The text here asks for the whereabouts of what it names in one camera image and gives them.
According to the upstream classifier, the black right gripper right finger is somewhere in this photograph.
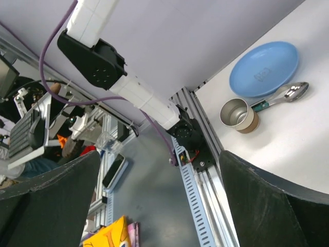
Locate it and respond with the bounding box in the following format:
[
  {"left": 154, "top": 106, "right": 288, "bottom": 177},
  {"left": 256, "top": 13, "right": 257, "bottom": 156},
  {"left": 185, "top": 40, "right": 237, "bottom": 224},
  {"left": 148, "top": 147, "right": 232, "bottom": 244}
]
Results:
[{"left": 219, "top": 150, "right": 328, "bottom": 246}]

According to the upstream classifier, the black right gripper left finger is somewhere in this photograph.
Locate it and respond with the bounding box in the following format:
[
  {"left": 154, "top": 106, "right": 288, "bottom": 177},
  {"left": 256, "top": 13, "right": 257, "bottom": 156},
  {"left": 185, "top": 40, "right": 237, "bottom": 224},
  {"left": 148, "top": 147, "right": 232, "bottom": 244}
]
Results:
[{"left": 1, "top": 151, "right": 101, "bottom": 247}]

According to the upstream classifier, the metal cup brown band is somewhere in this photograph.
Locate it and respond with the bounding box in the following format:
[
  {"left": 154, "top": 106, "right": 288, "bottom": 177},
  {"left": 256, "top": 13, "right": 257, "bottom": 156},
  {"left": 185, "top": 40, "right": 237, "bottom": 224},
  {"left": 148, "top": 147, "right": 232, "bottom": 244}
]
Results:
[{"left": 220, "top": 98, "right": 260, "bottom": 134}]

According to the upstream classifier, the metal spoon green handle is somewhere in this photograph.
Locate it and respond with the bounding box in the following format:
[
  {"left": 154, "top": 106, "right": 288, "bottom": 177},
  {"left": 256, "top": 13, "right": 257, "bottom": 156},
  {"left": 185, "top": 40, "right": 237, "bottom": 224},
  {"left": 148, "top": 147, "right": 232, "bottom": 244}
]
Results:
[{"left": 251, "top": 82, "right": 309, "bottom": 112}]

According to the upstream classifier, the blue plastic plate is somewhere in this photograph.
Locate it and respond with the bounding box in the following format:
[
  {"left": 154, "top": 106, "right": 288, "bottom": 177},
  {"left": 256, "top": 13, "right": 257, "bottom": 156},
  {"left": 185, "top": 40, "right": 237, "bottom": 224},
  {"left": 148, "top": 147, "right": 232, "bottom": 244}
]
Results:
[{"left": 229, "top": 41, "right": 299, "bottom": 98}]

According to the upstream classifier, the yellow printed bag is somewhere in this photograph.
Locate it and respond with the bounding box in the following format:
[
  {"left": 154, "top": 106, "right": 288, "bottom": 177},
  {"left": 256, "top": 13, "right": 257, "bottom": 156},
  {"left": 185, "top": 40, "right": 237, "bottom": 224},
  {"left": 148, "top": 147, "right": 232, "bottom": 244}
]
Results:
[{"left": 83, "top": 216, "right": 131, "bottom": 247}]

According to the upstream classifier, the black keyboard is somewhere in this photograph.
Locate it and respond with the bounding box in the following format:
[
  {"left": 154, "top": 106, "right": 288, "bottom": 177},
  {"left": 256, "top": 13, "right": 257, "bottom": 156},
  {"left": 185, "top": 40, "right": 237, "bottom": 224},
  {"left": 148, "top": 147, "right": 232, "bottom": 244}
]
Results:
[{"left": 9, "top": 110, "right": 35, "bottom": 157}]

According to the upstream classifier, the smartphone in blue case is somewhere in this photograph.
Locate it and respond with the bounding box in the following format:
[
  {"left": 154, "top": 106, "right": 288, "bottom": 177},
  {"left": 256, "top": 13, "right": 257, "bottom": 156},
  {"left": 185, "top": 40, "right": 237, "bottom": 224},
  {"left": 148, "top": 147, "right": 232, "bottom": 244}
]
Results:
[{"left": 102, "top": 154, "right": 129, "bottom": 193}]

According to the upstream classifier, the aluminium frame rail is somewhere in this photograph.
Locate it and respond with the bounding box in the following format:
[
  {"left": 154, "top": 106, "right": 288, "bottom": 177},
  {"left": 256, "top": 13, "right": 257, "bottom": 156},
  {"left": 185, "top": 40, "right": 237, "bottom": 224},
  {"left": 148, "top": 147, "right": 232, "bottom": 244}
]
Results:
[{"left": 172, "top": 88, "right": 239, "bottom": 246}]

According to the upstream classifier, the perforated blue cable duct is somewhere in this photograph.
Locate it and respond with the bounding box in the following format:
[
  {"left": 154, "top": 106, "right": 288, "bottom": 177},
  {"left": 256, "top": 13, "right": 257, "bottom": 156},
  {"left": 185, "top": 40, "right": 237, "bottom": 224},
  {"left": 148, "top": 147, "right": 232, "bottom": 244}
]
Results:
[{"left": 172, "top": 138, "right": 216, "bottom": 246}]

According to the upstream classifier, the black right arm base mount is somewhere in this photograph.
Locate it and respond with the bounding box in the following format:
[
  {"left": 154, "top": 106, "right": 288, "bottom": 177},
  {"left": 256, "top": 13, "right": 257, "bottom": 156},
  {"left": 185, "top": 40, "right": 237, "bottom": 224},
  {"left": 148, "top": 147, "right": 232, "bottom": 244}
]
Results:
[{"left": 178, "top": 145, "right": 216, "bottom": 173}]

